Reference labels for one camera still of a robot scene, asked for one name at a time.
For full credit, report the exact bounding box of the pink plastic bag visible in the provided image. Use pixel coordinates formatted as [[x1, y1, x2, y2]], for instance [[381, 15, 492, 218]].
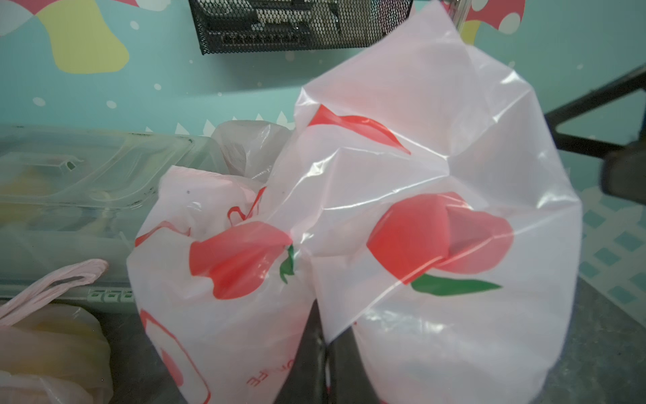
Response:
[[127, 1, 582, 403], [1, 259, 113, 403], [211, 121, 292, 183]]

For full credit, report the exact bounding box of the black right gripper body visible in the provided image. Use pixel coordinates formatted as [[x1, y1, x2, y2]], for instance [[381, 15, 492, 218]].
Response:
[[601, 118, 645, 205]]

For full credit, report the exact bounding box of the clear lidded storage box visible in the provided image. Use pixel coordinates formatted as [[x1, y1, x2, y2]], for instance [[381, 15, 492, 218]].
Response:
[[1, 125, 227, 312]]

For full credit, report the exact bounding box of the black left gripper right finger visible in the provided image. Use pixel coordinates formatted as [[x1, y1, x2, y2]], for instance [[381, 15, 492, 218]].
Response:
[[327, 328, 379, 404]]

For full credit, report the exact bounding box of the pink plastic bag front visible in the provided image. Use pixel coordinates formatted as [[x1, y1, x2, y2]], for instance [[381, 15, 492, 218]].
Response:
[[1, 259, 113, 403]]

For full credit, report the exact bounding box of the pink plastic bag back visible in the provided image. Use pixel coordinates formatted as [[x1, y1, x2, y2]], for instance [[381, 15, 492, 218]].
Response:
[[211, 121, 292, 183]]

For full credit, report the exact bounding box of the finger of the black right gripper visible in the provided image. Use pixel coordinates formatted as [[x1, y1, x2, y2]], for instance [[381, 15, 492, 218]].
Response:
[[545, 65, 645, 131], [552, 132, 645, 159]]

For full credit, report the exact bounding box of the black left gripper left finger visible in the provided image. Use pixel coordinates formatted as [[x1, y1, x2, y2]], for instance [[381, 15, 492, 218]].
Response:
[[274, 301, 326, 404]]

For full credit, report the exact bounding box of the black wire mesh basket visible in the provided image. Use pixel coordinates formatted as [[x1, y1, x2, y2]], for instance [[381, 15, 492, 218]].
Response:
[[189, 0, 413, 55]]

